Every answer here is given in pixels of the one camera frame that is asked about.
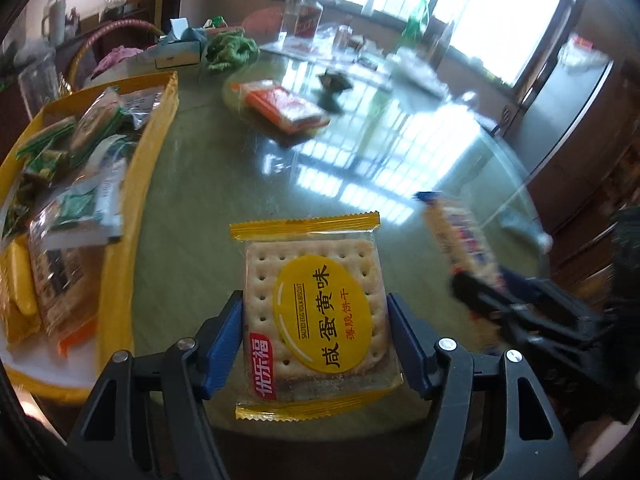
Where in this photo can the blue edged cracker packet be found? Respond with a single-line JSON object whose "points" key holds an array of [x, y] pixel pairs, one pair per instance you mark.
{"points": [[460, 239]]}

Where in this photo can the small dark green packet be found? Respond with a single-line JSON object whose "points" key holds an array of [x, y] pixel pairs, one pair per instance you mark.
{"points": [[333, 85]]}

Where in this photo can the clear plastic container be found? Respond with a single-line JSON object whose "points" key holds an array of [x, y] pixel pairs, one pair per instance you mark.
{"points": [[39, 84]]}

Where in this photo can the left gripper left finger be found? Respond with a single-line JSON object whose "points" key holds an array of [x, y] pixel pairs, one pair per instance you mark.
{"points": [[114, 434]]}

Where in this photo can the yellow snack packet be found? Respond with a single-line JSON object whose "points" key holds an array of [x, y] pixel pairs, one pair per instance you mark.
{"points": [[20, 315]]}

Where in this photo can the clear liquor bottle red label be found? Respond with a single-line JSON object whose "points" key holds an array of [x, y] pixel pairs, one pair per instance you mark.
{"points": [[300, 19]]}

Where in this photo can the yellow square cracker packet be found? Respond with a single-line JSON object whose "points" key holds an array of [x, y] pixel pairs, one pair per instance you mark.
{"points": [[315, 325]]}

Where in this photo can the yellow cardboard tray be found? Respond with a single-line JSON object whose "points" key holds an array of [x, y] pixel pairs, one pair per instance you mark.
{"points": [[69, 381]]}

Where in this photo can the green garlic peas packet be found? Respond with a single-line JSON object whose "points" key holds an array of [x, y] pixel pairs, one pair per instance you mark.
{"points": [[47, 152]]}

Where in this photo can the pink hula hoop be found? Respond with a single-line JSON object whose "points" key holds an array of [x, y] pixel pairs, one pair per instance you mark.
{"points": [[102, 32]]}

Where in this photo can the blue tissue box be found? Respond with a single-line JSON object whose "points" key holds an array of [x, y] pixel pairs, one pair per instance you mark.
{"points": [[182, 46]]}

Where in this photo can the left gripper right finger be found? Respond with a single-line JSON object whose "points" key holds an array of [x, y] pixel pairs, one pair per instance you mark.
{"points": [[522, 436]]}

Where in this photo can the green crumpled cloth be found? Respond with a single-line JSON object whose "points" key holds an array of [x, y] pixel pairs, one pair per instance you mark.
{"points": [[229, 50]]}

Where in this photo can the green round cracker packet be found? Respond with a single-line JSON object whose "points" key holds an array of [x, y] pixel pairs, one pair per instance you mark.
{"points": [[103, 118]]}

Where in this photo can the orange sesame cracker packet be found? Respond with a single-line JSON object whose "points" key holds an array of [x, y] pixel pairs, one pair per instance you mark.
{"points": [[67, 283]]}

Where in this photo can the pink cloth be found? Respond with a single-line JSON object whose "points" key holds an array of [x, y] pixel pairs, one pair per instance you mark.
{"points": [[114, 57]]}

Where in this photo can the clear green white packet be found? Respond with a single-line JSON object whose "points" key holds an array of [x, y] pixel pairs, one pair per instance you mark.
{"points": [[87, 214]]}

